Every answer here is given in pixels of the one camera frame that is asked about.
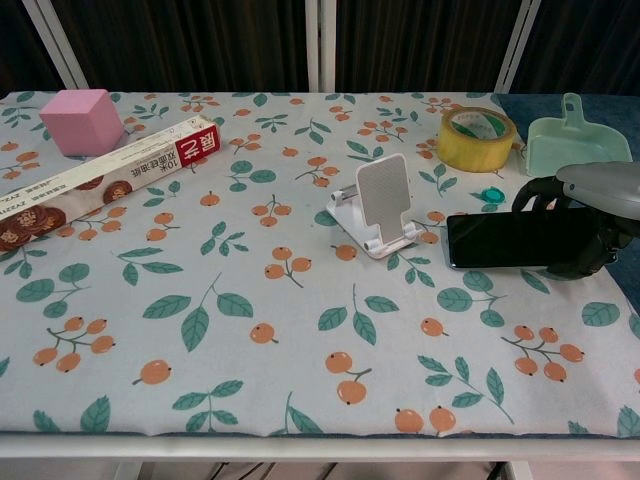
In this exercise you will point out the pink cube block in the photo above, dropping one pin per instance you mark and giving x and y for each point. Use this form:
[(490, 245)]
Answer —
[(82, 125)]

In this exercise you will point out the blue table mat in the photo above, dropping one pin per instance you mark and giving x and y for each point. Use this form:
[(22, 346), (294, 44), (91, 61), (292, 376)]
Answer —
[(625, 280)]

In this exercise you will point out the mint green dustpan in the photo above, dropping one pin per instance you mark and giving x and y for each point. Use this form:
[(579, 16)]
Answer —
[(570, 145)]

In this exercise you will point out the white slanted frame bar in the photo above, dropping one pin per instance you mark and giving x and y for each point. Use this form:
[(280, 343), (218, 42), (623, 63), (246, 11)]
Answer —
[(517, 45), (60, 45)]

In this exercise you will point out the dark pleated curtain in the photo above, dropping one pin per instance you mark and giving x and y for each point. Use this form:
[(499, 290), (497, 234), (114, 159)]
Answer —
[(200, 45)]

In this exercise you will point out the white upright frame post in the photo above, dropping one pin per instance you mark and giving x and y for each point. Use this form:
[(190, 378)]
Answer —
[(320, 45)]

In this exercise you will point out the black smartphone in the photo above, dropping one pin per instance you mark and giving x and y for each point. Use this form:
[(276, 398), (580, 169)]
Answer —
[(510, 240)]

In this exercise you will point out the yellow packing tape roll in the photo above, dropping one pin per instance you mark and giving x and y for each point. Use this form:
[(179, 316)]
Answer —
[(470, 150)]

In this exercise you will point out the floral fruit print tablecloth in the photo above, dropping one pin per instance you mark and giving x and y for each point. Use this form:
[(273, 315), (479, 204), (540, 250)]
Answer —
[(250, 325)]

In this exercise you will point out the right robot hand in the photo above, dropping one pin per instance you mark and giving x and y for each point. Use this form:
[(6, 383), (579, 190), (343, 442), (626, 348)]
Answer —
[(600, 187)]

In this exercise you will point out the long baking paper box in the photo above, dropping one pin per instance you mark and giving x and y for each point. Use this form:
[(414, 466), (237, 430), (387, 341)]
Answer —
[(115, 175)]

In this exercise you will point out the white folding phone stand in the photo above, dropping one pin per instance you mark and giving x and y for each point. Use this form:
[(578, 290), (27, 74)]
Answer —
[(382, 195)]

